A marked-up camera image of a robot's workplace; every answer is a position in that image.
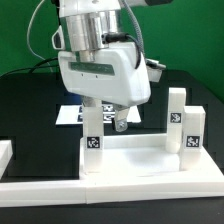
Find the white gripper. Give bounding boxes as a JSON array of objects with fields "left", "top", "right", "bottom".
[{"left": 58, "top": 42, "right": 151, "bottom": 132}]

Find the white desk top tray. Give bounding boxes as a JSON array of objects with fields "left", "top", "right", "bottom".
[{"left": 79, "top": 134, "right": 224, "bottom": 184}]

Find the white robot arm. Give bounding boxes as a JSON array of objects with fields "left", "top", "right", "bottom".
[{"left": 58, "top": 0, "right": 173, "bottom": 132}]

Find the white marker sheet with tags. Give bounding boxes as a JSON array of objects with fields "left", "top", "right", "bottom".
[{"left": 56, "top": 104, "right": 141, "bottom": 125}]

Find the white block left edge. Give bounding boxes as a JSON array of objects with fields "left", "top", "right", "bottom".
[{"left": 0, "top": 140, "right": 13, "bottom": 179}]

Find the white L-shaped fence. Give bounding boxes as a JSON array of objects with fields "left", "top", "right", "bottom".
[{"left": 0, "top": 180, "right": 224, "bottom": 207}]

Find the black cable on table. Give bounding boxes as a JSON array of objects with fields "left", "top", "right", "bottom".
[{"left": 0, "top": 57, "right": 63, "bottom": 77}]

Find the grey cable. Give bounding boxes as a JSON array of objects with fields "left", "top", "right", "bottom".
[{"left": 25, "top": 0, "right": 53, "bottom": 73}]

